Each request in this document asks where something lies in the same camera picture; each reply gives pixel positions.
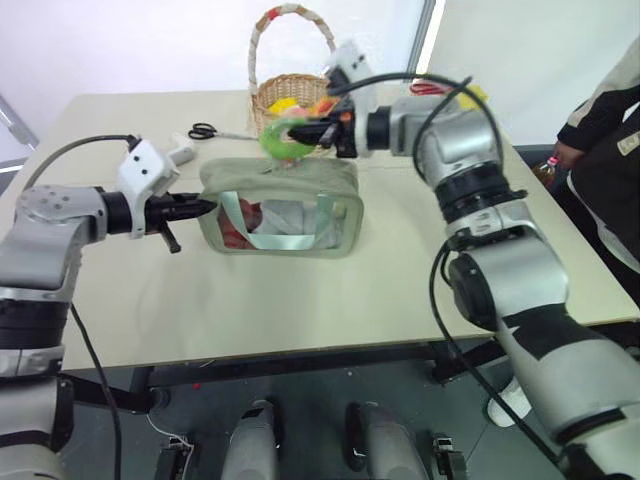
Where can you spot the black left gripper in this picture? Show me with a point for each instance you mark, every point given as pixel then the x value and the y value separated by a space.
pixel 159 212

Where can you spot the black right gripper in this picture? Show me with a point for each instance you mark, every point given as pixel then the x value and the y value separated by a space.
pixel 346 130

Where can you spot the green clear-sided zip pouch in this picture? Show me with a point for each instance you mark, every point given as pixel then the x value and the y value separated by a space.
pixel 300 187

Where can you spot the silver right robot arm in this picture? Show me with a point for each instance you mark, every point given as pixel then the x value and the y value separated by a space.
pixel 520 280

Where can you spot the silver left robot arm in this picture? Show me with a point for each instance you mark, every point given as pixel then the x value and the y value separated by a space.
pixel 45 235

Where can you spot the orange plush toy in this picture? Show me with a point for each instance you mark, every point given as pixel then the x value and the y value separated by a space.
pixel 325 106

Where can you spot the yellow plush toy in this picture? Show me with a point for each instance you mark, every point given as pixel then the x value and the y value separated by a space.
pixel 284 106

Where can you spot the red item inside pouch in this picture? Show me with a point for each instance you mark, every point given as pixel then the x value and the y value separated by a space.
pixel 244 222

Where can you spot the white cloth inside pouch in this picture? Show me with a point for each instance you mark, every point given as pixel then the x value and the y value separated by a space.
pixel 295 220

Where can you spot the person's bare hand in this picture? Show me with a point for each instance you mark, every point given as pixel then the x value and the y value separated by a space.
pixel 565 152

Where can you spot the white plastic handheld tool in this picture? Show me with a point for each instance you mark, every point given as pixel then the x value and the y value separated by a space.
pixel 184 149

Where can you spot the yellow plastic item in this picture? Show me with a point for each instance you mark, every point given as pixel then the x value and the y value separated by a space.
pixel 472 95

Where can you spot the plastic bottle with red cap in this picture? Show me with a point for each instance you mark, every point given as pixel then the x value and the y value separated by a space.
pixel 546 172

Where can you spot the grey left robot leg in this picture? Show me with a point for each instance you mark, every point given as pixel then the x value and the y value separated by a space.
pixel 252 442

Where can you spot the grey robot leg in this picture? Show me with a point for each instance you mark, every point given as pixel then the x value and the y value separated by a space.
pixel 252 442
pixel 387 442

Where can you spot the person in dark jacket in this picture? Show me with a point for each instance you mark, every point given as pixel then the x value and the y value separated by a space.
pixel 607 165

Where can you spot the grey right robot leg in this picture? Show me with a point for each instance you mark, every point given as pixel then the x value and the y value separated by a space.
pixel 387 442

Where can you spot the white shoe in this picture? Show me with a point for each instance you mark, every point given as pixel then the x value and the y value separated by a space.
pixel 510 402

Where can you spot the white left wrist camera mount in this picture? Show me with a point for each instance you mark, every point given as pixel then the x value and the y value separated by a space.
pixel 145 167

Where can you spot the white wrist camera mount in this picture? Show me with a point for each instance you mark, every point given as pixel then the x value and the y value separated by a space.
pixel 356 60
pixel 145 167

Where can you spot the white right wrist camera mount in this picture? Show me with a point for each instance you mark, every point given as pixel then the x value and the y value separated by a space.
pixel 356 60

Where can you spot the black table frame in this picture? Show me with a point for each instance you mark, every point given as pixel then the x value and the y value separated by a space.
pixel 280 367

